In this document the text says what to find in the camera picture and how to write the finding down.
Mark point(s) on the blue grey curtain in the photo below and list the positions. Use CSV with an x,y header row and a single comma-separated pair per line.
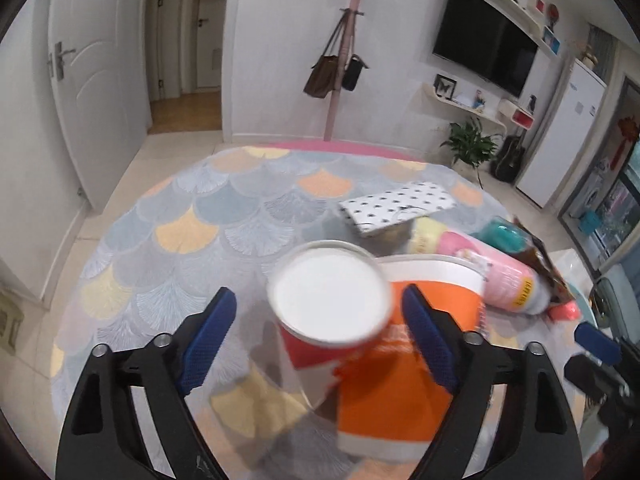
x,y
602,50

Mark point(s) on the red knot ornament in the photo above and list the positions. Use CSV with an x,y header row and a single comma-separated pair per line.
x,y
625,137

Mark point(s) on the brown snack packet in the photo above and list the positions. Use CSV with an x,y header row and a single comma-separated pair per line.
x,y
545,260

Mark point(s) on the teal plastic packet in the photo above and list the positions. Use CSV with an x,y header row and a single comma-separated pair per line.
x,y
502,236

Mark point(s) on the framed butterfly picture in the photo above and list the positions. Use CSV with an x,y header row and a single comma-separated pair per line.
x,y
444,87

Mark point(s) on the potted green plant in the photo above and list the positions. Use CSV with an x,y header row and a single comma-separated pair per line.
x,y
470,142

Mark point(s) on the pale teal armchair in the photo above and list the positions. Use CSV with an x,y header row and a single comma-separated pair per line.
x,y
620,305

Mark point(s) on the white refrigerator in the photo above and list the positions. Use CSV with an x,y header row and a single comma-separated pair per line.
x,y
560,135

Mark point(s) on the black wall television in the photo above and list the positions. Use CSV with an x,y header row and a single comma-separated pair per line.
x,y
480,40

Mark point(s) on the low white wall shelf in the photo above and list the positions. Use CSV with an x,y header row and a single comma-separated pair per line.
x,y
465,108

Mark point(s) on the orange paper bag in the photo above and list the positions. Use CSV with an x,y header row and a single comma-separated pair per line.
x,y
395,395

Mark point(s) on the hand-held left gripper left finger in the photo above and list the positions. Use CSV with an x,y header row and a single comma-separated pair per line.
x,y
210,340

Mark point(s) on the white coffee table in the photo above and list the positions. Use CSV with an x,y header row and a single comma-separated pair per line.
x,y
575,272

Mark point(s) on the white red shelf box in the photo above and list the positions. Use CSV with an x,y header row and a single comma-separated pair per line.
x,y
517,116

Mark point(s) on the colourful pen holder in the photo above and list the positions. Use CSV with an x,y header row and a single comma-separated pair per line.
x,y
480,100

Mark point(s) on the brown tote bag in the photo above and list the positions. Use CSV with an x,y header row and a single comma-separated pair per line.
x,y
320,80

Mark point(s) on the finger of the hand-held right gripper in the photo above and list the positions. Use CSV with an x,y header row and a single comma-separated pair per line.
x,y
592,375
597,342

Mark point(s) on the small red box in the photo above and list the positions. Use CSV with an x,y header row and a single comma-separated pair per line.
x,y
565,312

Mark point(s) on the white room door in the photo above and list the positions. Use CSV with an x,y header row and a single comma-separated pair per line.
x,y
100,85

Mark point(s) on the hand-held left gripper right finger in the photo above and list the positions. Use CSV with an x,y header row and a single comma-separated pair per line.
x,y
430,340

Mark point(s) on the white polka dot packet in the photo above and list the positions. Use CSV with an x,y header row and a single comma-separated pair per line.
x,y
395,205

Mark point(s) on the teal bucket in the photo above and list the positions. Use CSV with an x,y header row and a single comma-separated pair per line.
x,y
590,221

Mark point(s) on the pink yellow plastic bottle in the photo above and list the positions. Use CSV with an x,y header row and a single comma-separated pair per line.
x,y
480,262

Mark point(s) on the black shoulder bag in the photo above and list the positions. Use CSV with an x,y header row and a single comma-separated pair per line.
x,y
352,72

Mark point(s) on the white washing machine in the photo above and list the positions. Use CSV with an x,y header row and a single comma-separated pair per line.
x,y
592,192

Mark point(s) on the pink coat rack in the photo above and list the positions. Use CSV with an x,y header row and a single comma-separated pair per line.
x,y
331,120

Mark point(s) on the white hallway door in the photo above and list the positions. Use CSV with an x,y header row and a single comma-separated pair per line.
x,y
209,40

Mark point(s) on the scale pattern tablecloth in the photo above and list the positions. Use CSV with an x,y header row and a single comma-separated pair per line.
x,y
175,220

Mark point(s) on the black acoustic guitar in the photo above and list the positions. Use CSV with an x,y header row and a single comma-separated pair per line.
x,y
510,160

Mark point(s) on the red round hand fan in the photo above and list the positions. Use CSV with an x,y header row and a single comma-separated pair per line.
x,y
553,14

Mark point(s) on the dark balcony door frame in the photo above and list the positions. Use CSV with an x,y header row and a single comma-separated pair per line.
x,y
617,110

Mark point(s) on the small blue lined shelf box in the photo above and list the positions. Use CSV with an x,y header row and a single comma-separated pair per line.
x,y
551,41

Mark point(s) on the pink round table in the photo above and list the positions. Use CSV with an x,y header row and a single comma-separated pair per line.
x,y
350,147

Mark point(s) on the red paper cup white lid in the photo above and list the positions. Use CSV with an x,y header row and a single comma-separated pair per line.
x,y
330,295

